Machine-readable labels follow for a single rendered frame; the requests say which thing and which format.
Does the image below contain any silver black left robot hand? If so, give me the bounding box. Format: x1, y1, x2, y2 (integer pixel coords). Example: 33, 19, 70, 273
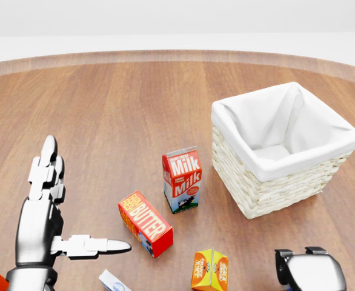
15, 135, 133, 269

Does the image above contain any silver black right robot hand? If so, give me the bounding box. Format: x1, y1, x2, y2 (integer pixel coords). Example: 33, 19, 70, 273
274, 246, 348, 291

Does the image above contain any white wicker basket, cloth liner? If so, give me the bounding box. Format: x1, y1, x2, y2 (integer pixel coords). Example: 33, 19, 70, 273
211, 81, 355, 220

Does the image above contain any white blue printed box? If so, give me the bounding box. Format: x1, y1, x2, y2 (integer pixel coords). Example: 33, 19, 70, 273
98, 269, 133, 291

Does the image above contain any orange juice carton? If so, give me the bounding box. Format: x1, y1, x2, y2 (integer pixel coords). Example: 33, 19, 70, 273
190, 247, 229, 291

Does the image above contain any red orange butter box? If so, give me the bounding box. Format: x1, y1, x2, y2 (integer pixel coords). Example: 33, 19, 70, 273
118, 190, 174, 259

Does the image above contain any red white milk carton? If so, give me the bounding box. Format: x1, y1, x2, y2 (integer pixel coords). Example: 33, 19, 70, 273
162, 145, 203, 215

